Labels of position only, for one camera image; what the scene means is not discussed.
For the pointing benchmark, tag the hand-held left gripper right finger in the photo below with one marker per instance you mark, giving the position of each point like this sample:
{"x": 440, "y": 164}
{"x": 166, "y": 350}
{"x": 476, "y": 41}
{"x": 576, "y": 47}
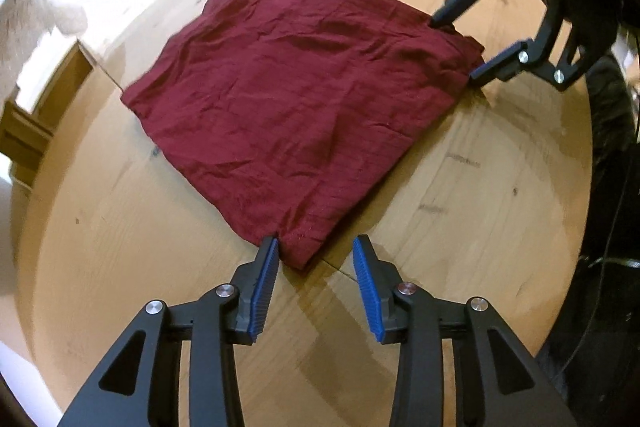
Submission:
{"x": 367, "y": 292}

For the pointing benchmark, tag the maroon cloth garment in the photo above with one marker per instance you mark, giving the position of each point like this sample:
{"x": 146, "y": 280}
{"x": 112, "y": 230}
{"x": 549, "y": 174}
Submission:
{"x": 300, "y": 97}

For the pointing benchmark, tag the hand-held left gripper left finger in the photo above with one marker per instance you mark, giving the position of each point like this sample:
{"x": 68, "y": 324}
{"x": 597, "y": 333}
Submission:
{"x": 262, "y": 292}

